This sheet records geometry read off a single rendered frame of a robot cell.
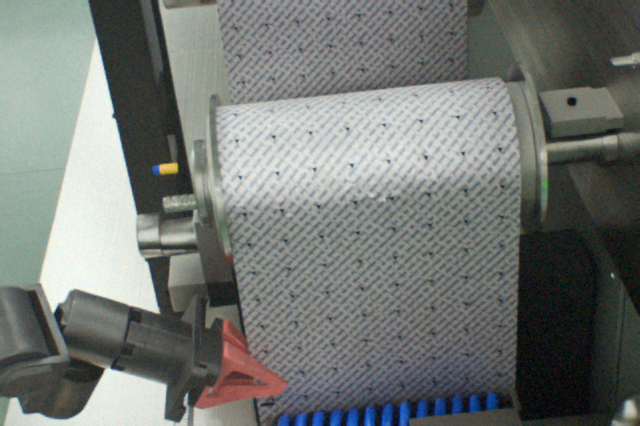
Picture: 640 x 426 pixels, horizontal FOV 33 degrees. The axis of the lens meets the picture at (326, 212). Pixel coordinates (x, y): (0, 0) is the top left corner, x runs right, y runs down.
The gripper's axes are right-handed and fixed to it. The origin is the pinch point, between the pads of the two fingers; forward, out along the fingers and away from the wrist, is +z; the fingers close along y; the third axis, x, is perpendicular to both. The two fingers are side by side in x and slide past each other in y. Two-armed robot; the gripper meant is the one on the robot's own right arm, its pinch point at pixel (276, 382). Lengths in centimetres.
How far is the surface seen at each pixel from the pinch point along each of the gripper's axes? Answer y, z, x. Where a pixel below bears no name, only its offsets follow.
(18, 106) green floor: -260, -25, -138
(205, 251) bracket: -7.0, -9.5, 6.3
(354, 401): 0.3, 7.5, 0.8
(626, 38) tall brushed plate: -4.6, 12.2, 39.8
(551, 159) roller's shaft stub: -4.5, 12.7, 28.1
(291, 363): 0.2, 0.2, 2.9
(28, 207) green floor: -196, -14, -132
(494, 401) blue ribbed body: 2.5, 17.9, 7.4
